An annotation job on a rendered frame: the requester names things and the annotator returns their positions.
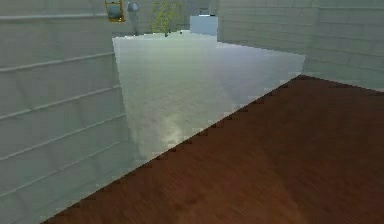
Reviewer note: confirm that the pale blue box cabinet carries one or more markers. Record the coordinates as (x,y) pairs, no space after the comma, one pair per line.
(203,25)

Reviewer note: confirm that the green house plant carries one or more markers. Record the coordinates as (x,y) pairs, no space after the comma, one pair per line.
(163,16)

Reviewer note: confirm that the grey floor lamp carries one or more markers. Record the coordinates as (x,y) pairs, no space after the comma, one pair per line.
(133,6)

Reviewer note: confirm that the yellow framed wall picture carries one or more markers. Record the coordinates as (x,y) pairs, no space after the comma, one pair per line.
(114,11)

